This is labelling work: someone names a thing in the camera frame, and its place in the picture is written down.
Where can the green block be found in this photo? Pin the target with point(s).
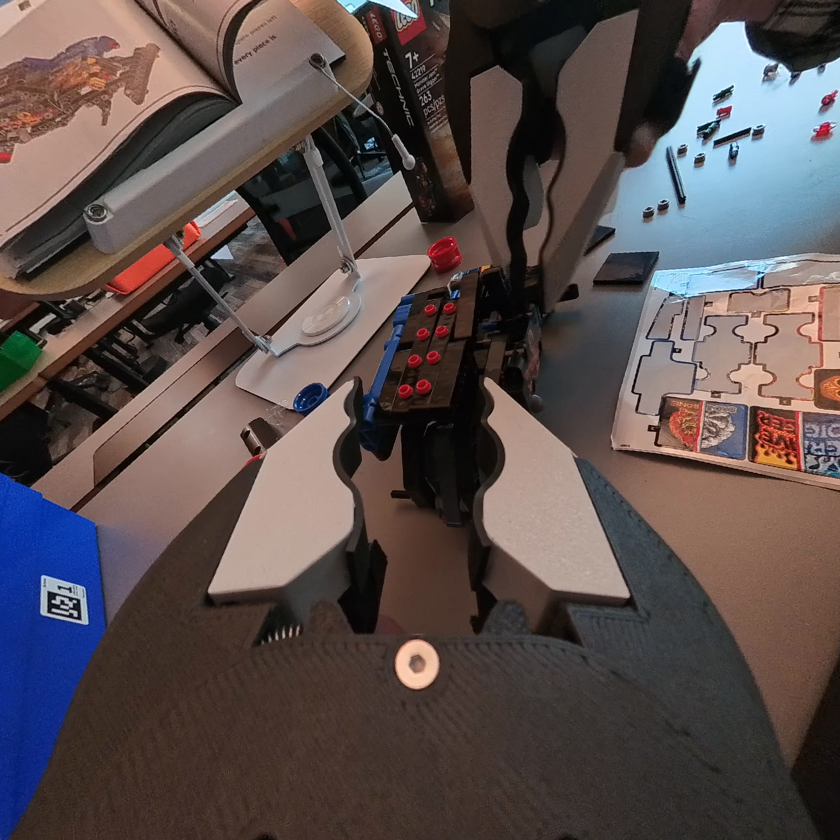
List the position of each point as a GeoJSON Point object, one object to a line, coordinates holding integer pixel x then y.
{"type": "Point", "coordinates": [18, 358]}

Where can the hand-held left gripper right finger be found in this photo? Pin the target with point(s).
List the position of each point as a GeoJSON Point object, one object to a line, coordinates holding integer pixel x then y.
{"type": "Point", "coordinates": [558, 531]}

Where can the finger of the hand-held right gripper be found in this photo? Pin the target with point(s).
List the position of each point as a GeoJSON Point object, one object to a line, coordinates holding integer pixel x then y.
{"type": "Point", "coordinates": [590, 131]}
{"type": "Point", "coordinates": [489, 164]}

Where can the person's right hand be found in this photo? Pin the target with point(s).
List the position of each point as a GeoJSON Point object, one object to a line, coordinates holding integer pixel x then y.
{"type": "Point", "coordinates": [643, 148]}

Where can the blue wheel rim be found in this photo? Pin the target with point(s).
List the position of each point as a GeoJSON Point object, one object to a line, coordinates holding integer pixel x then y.
{"type": "Point", "coordinates": [310, 397]}

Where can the black cylinder part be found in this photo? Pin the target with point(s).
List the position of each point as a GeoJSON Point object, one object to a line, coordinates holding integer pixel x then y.
{"type": "Point", "coordinates": [259, 433]}

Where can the red wheel rim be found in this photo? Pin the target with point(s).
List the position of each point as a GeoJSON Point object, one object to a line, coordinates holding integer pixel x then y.
{"type": "Point", "coordinates": [445, 254]}

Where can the long black axle rod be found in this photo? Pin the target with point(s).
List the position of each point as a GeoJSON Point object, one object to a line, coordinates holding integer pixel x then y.
{"type": "Point", "coordinates": [676, 174]}

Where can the blue storage bin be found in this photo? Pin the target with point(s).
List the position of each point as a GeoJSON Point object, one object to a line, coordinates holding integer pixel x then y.
{"type": "Point", "coordinates": [46, 623]}

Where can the black office chair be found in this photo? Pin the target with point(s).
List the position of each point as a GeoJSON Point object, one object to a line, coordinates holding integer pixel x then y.
{"type": "Point", "coordinates": [177, 308]}

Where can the black brick beam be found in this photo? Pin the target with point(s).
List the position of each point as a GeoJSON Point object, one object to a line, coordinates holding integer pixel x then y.
{"type": "Point", "coordinates": [732, 136]}

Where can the instruction booklet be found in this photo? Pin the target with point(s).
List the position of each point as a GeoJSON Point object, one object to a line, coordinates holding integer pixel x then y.
{"type": "Point", "coordinates": [98, 98]}

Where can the white book stand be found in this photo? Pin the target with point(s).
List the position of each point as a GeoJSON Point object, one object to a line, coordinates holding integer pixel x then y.
{"type": "Point", "coordinates": [367, 289]}

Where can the black square tile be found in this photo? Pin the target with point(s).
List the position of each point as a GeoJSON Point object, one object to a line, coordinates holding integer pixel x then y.
{"type": "Point", "coordinates": [627, 268]}
{"type": "Point", "coordinates": [600, 237]}

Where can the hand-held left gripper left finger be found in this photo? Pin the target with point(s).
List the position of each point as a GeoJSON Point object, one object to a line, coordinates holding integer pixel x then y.
{"type": "Point", "coordinates": [282, 525]}

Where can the blue black toy brick truck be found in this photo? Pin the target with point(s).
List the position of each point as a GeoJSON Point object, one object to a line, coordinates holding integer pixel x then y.
{"type": "Point", "coordinates": [433, 367]}

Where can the sticker sheet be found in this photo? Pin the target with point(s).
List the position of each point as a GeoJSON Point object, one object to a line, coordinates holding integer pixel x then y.
{"type": "Point", "coordinates": [735, 367]}

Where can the brick set box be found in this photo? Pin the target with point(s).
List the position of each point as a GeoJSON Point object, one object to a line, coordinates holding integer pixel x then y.
{"type": "Point", "coordinates": [420, 131]}

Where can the orange case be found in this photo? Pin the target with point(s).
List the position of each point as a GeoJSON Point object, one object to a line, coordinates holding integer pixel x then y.
{"type": "Point", "coordinates": [157, 262]}

